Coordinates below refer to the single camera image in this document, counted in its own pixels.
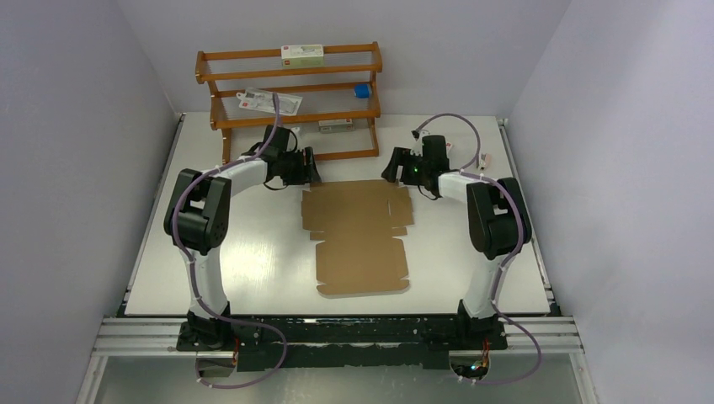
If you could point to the brown cardboard box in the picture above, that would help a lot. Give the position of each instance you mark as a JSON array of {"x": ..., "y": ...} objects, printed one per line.
[{"x": 358, "y": 227}]

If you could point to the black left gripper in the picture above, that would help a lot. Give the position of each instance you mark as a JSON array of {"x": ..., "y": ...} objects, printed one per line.
[{"x": 306, "y": 173}]

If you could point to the aluminium table frame rail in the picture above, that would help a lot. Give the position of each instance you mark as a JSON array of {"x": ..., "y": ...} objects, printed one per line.
[{"x": 157, "y": 337}]

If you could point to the clear plastic blister pack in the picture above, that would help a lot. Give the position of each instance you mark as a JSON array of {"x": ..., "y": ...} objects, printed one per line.
[{"x": 265, "y": 101}]

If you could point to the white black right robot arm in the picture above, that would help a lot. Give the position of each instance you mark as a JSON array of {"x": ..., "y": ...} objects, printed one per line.
[{"x": 497, "y": 220}]

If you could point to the orange wooden shelf rack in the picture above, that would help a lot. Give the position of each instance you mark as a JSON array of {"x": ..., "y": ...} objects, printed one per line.
[{"x": 335, "y": 99}]

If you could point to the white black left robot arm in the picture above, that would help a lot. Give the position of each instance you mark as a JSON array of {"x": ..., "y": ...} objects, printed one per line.
[{"x": 198, "y": 216}]

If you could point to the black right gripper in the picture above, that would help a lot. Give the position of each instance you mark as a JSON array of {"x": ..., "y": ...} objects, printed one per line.
[{"x": 401, "y": 156}]

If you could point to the small grey box lower shelf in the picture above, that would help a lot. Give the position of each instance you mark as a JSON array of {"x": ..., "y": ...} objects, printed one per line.
[{"x": 336, "y": 125}]

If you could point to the blue white small roll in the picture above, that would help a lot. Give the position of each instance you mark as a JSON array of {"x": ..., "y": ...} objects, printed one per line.
[{"x": 362, "y": 90}]

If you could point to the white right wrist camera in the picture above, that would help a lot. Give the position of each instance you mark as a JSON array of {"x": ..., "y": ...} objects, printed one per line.
[{"x": 418, "y": 136}]

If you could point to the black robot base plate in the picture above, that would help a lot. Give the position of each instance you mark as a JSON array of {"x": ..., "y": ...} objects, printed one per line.
[{"x": 288, "y": 357}]

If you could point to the white green box top shelf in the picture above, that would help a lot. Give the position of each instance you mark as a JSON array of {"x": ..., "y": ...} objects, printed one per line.
[{"x": 302, "y": 56}]

